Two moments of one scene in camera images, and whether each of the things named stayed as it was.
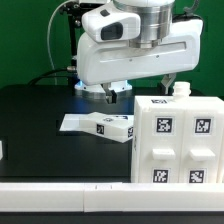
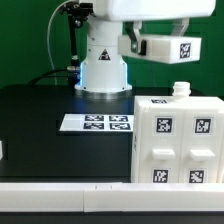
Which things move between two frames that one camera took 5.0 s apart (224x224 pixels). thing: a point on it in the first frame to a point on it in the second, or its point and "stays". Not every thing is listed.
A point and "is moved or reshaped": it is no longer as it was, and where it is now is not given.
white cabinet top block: (118, 128) is moved or reshaped
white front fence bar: (99, 197) stays
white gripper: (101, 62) to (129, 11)
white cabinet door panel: (202, 146) stays
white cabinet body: (177, 138) stays
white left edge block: (1, 150) stays
